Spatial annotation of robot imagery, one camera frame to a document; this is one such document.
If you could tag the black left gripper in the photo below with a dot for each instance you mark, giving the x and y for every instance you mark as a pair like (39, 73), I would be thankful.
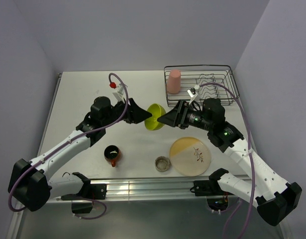
(135, 114)

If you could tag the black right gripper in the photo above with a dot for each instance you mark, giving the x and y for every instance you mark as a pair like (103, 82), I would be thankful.
(177, 117)

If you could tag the lime green bowl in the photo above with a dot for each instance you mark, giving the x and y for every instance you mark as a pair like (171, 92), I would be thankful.
(157, 111)

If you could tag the pink plastic cup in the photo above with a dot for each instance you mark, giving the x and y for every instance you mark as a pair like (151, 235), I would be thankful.
(174, 81)

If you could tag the speckled ceramic cup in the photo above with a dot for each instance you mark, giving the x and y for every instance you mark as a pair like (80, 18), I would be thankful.
(162, 164)

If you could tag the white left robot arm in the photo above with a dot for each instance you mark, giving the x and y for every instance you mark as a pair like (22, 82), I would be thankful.
(30, 181)

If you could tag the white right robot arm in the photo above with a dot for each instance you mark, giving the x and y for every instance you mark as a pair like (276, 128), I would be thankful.
(272, 196)

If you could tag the yellow cream floral plate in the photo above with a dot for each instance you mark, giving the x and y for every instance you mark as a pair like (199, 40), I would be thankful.
(189, 156)

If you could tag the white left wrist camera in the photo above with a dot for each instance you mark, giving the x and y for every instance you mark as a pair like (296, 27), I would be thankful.
(118, 91)

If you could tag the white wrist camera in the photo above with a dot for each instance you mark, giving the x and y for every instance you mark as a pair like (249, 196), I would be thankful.
(118, 91)
(194, 94)

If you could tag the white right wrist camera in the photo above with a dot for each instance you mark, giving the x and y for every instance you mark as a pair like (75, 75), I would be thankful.
(194, 94)

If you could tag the metal wire dish rack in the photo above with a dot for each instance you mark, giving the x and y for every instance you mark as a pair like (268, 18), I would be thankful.
(217, 81)

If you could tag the aluminium rail frame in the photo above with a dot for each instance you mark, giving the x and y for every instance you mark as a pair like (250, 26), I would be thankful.
(135, 176)

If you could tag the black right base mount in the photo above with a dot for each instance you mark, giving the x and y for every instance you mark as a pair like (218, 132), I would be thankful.
(207, 188)

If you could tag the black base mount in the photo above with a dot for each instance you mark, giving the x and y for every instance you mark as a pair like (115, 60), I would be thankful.
(207, 188)
(93, 197)

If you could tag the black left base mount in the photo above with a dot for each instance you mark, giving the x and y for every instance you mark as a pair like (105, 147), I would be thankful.
(93, 197)

